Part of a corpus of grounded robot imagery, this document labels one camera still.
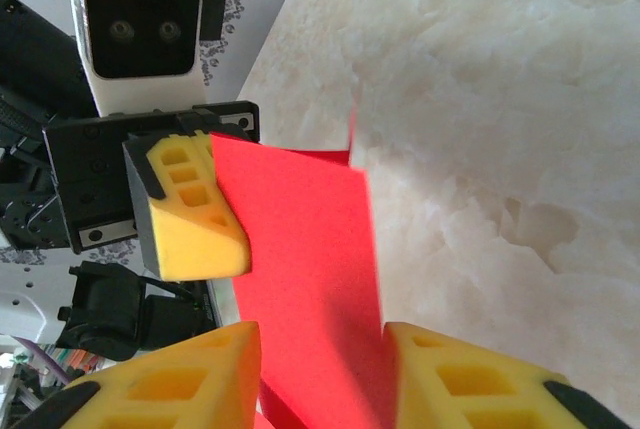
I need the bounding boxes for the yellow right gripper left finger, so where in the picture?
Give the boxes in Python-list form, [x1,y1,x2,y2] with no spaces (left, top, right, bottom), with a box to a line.
[37,321,262,429]

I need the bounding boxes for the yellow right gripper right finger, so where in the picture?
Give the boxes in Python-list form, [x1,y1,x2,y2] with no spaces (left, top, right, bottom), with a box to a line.
[382,321,636,429]

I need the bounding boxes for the red square paper sheet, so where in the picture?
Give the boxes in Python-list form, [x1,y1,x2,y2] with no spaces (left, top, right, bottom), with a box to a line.
[209,98,401,429]

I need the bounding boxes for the multicoloured ribbon cable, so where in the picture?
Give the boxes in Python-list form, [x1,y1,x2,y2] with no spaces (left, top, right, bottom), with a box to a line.
[47,343,104,375]

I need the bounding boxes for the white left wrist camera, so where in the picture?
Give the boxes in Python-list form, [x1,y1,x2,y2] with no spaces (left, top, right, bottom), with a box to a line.
[67,0,226,118]

